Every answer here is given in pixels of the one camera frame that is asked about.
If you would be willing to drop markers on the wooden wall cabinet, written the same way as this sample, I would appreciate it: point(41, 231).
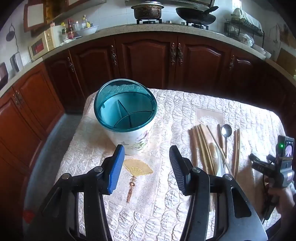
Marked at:
point(34, 16)

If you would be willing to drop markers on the white mixing bowl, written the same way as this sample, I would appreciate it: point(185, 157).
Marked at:
point(89, 30)

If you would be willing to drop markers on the wooden cutting board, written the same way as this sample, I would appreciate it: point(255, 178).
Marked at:
point(286, 58)

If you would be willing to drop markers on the quilted white tablecloth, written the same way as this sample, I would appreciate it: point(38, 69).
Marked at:
point(150, 208)

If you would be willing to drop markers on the stack of white bowls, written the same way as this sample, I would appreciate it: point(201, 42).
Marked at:
point(261, 51)

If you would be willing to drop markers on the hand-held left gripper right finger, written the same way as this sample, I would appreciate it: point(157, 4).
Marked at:
point(178, 169)

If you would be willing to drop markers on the person's right hand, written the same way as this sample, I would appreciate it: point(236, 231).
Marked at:
point(285, 199)

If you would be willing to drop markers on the metal spoon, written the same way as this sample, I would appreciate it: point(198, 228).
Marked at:
point(226, 132)

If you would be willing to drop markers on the row of wooden chopsticks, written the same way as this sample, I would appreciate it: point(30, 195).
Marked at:
point(203, 148)

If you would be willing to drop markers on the white spoon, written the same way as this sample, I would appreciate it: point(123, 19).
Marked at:
point(216, 157)

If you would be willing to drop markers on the red label sauce bottle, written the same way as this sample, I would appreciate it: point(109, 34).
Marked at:
point(70, 31)

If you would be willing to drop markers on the small red floor item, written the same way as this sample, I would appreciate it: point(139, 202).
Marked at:
point(29, 215)

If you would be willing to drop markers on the yellow microwave oven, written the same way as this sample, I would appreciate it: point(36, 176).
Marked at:
point(49, 38)

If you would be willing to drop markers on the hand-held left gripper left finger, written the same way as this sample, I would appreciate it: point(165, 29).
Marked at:
point(115, 171)

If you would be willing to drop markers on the gas stove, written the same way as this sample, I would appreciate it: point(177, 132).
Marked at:
point(172, 23)

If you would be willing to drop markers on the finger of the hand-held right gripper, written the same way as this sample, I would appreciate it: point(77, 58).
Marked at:
point(252, 157)
point(271, 158)

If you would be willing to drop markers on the teal rimmed floral utensil holder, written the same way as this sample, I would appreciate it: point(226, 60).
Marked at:
point(136, 136)

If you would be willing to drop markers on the white cloth over dishes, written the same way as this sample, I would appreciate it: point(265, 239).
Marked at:
point(248, 18)

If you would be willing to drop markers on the patterned bowl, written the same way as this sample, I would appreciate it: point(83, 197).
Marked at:
point(247, 39)

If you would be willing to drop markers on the black wok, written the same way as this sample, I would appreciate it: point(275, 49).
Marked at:
point(196, 15)

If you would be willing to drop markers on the speckled stone countertop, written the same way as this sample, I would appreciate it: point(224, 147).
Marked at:
point(161, 29)

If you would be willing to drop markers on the yellow oil bottle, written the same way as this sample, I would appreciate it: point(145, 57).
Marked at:
point(85, 22)

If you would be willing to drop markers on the metal cooking pot with lid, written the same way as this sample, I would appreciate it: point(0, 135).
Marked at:
point(148, 10)

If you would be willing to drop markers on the rice cooker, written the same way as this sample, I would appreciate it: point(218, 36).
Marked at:
point(3, 72)

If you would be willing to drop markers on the wooden base cabinets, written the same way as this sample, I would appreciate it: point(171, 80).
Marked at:
point(143, 60)

